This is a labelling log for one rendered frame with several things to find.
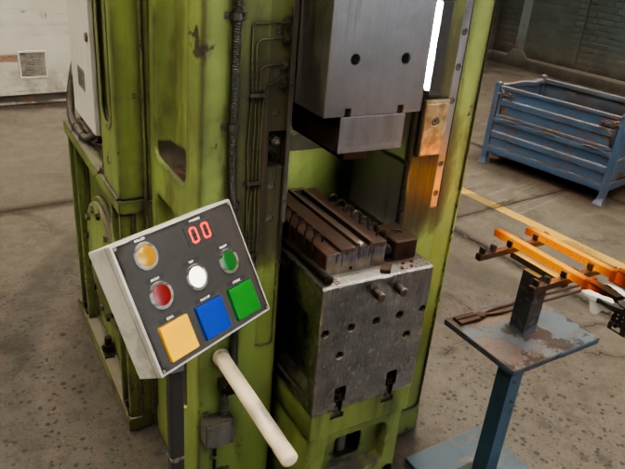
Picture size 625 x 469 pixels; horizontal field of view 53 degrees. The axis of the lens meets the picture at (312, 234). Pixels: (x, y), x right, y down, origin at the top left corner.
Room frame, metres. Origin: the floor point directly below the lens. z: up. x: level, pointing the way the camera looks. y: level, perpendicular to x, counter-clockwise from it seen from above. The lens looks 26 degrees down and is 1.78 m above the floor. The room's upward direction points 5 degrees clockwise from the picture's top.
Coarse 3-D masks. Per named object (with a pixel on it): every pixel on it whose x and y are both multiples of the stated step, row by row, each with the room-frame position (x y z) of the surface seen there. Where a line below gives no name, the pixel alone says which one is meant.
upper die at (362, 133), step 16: (304, 112) 1.68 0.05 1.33; (304, 128) 1.67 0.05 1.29; (320, 128) 1.60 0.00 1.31; (336, 128) 1.54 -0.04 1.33; (352, 128) 1.55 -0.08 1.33; (368, 128) 1.57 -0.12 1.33; (384, 128) 1.60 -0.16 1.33; (400, 128) 1.63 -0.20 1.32; (336, 144) 1.53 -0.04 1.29; (352, 144) 1.55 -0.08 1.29; (368, 144) 1.58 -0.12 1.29; (384, 144) 1.60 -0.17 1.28; (400, 144) 1.63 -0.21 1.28
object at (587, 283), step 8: (496, 232) 1.87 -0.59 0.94; (504, 232) 1.86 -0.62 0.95; (504, 240) 1.84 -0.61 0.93; (512, 240) 1.81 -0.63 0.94; (520, 240) 1.81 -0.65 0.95; (520, 248) 1.78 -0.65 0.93; (528, 248) 1.76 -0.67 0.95; (536, 248) 1.76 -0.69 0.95; (536, 256) 1.73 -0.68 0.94; (544, 256) 1.71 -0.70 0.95; (544, 264) 1.70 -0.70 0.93; (552, 264) 1.68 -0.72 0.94; (560, 264) 1.67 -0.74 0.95; (560, 272) 1.65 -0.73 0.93; (568, 272) 1.63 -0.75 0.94; (576, 272) 1.63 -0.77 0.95; (576, 280) 1.60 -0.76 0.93; (584, 280) 1.57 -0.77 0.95; (592, 280) 1.58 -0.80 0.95; (584, 288) 1.57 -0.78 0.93; (592, 288) 1.56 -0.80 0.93; (600, 288) 1.54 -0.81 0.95; (608, 288) 1.54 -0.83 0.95; (608, 296) 1.52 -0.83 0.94; (616, 296) 1.50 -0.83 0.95
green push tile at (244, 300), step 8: (248, 280) 1.26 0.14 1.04; (232, 288) 1.21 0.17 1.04; (240, 288) 1.23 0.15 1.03; (248, 288) 1.24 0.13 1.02; (232, 296) 1.20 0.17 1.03; (240, 296) 1.22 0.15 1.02; (248, 296) 1.23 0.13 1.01; (256, 296) 1.25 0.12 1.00; (232, 304) 1.20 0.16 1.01; (240, 304) 1.21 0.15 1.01; (248, 304) 1.22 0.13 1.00; (256, 304) 1.24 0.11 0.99; (240, 312) 1.19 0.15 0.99; (248, 312) 1.21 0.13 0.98; (240, 320) 1.19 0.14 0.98
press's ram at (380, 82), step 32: (320, 0) 1.55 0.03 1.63; (352, 0) 1.53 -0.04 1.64; (384, 0) 1.57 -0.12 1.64; (416, 0) 1.62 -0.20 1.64; (320, 32) 1.54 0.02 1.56; (352, 32) 1.53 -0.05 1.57; (384, 32) 1.58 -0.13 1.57; (416, 32) 1.63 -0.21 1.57; (320, 64) 1.53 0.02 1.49; (352, 64) 1.55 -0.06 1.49; (384, 64) 1.58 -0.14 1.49; (416, 64) 1.64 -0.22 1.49; (320, 96) 1.52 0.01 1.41; (352, 96) 1.54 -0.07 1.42; (384, 96) 1.59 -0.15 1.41; (416, 96) 1.64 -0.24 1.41
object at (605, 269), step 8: (528, 232) 1.91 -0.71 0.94; (536, 232) 1.89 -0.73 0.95; (544, 240) 1.85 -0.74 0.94; (552, 240) 1.83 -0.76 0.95; (560, 248) 1.80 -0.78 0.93; (568, 248) 1.78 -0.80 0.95; (576, 248) 1.79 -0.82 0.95; (568, 256) 1.77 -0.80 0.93; (576, 256) 1.75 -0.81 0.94; (584, 256) 1.74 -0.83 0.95; (584, 264) 1.73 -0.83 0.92; (600, 264) 1.69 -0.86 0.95; (600, 272) 1.68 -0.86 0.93; (608, 272) 1.66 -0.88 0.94; (616, 272) 1.64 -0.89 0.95; (624, 272) 1.64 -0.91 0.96; (608, 280) 1.65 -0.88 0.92; (616, 280) 1.64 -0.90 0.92; (624, 280) 1.63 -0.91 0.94; (624, 288) 1.61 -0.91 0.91
